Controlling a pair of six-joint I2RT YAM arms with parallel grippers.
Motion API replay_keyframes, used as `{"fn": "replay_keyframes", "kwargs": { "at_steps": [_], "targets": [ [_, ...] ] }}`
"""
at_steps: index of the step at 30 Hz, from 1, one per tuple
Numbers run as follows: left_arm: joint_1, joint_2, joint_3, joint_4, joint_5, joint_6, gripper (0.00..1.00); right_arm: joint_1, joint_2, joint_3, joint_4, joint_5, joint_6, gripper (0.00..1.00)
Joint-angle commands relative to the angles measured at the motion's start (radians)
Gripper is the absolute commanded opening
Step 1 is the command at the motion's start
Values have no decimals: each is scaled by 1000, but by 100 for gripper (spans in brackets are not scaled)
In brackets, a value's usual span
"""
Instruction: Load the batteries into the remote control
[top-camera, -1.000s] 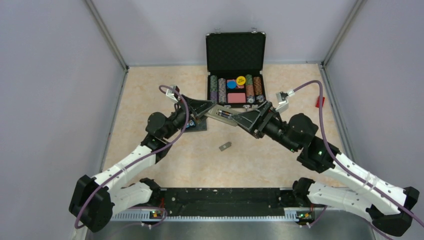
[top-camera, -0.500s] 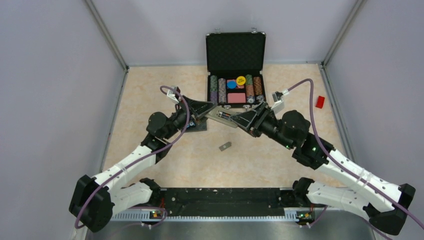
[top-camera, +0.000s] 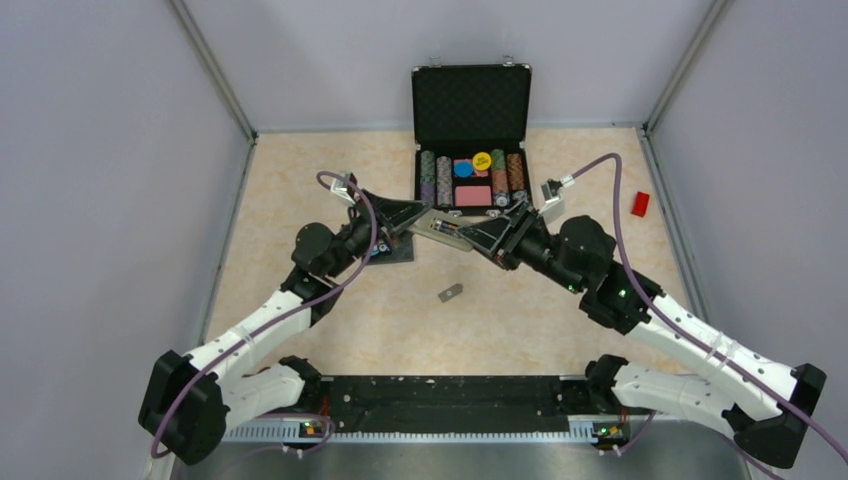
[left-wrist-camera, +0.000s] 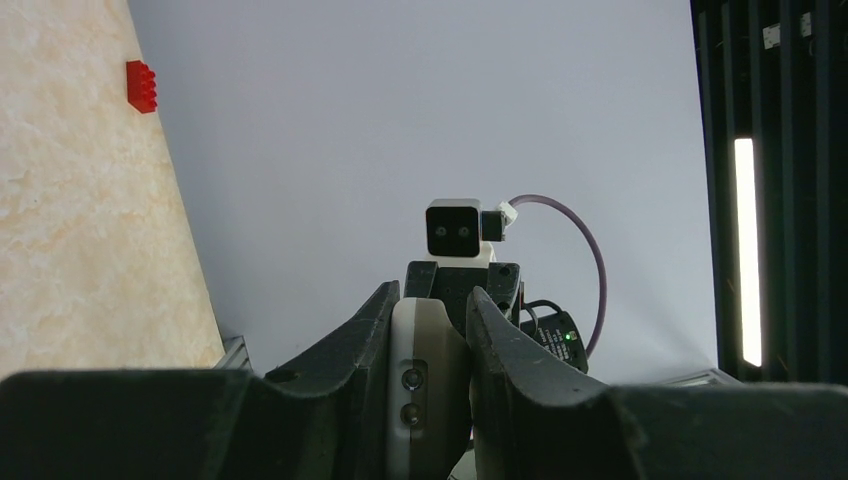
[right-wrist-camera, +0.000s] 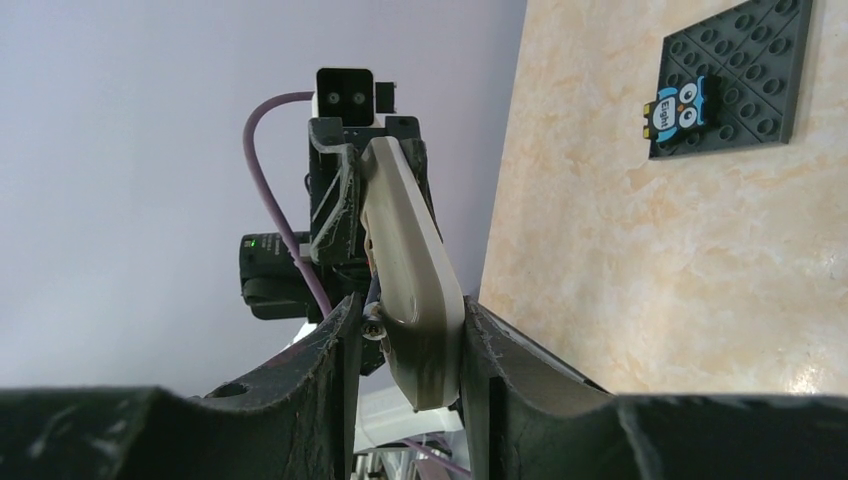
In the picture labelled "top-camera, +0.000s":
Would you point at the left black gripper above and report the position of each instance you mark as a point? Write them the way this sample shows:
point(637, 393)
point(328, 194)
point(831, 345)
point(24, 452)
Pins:
point(394, 214)

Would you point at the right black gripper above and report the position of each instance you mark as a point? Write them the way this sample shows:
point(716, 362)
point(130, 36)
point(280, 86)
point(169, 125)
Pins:
point(500, 236)

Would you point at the grey remote battery cover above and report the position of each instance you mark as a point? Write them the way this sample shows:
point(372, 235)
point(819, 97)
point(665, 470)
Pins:
point(450, 292)

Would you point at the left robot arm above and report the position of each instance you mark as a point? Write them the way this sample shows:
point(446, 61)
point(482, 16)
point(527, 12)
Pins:
point(192, 400)

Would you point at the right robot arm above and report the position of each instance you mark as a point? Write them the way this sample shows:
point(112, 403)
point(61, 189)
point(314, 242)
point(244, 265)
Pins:
point(761, 405)

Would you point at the black foam battery tray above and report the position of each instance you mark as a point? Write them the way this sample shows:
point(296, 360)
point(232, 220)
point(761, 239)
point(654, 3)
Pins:
point(386, 253)

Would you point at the pink card deck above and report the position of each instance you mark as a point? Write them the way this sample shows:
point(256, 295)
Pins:
point(473, 196)

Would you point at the blue round chip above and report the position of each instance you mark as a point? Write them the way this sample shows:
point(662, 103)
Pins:
point(463, 168)

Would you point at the yellow round chip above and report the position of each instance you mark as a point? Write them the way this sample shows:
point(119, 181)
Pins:
point(482, 161)

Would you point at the black poker chip case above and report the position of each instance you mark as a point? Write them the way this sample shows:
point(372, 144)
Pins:
point(460, 110)

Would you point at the red toy brick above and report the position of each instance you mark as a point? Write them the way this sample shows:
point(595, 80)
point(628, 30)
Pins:
point(640, 204)

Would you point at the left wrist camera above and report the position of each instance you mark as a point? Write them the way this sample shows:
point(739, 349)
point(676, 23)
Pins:
point(343, 186)

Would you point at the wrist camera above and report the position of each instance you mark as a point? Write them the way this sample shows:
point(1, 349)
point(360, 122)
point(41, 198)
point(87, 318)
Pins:
point(343, 186)
point(552, 192)

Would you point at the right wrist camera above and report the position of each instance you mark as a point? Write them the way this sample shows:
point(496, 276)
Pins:
point(552, 192)

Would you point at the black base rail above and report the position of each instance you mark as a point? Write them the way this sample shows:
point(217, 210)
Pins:
point(471, 404)

